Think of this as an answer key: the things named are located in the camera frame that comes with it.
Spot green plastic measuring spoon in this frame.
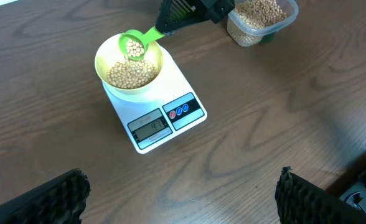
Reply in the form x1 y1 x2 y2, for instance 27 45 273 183
118 27 165 60

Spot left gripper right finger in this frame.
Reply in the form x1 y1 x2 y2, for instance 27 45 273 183
274 167 366 224

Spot soybeans in container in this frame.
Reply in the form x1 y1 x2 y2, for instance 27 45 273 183
227 0 288 47

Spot yellow plastic bowl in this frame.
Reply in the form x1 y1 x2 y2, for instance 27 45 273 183
95 34 164 95

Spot white digital kitchen scale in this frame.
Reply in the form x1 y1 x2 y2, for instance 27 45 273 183
103 48 207 154

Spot green lid under container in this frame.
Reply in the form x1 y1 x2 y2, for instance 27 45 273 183
261 32 276 43

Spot clear plastic container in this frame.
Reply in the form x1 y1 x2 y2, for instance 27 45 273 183
227 0 299 47

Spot soybeans in bowl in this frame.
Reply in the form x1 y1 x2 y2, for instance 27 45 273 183
106 59 158 89

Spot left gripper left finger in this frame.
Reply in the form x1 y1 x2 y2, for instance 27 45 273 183
0 168 91 224

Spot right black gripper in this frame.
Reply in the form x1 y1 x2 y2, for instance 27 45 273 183
155 0 235 35

